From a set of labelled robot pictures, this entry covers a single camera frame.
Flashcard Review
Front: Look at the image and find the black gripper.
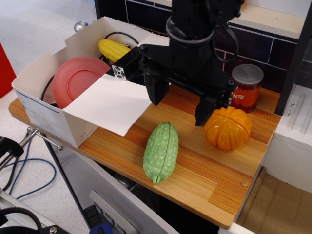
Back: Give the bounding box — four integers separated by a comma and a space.
139, 44, 237, 126

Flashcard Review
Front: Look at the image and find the white cardboard mask box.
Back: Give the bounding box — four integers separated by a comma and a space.
12, 17, 169, 148

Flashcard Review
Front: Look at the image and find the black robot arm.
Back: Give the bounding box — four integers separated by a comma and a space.
139, 0, 243, 126

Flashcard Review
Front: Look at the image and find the orange toy pumpkin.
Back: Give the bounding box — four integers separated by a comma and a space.
204, 107, 252, 151

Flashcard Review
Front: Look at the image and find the green toy bitter gourd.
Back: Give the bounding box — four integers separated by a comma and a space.
143, 122, 179, 184

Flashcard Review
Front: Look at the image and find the black aluminium extrusion block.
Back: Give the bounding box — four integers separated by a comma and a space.
107, 47, 144, 85

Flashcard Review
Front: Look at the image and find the orange beans can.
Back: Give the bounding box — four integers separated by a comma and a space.
231, 64, 264, 113

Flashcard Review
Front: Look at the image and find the yellow toy corn cob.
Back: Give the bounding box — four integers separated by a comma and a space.
98, 39, 131, 63

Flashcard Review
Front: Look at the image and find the pink plastic plate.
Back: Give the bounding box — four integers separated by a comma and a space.
52, 56, 110, 109

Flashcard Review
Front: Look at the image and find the silver round knob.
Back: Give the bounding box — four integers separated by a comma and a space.
74, 21, 88, 32

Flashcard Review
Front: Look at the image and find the red panel at left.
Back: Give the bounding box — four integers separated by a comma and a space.
0, 45, 17, 98

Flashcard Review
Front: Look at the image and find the black cable in box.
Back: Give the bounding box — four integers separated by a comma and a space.
40, 31, 139, 108

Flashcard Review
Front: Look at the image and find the black vertical post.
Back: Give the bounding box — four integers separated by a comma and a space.
275, 4, 312, 116

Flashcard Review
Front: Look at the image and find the wooden wall shelf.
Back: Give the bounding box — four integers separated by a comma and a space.
125, 0, 311, 39

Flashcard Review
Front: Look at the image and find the blue cable on floor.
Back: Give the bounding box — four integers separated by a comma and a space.
0, 138, 58, 200

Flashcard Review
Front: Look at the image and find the metal clamp with black handle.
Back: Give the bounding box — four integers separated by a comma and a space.
0, 127, 63, 170

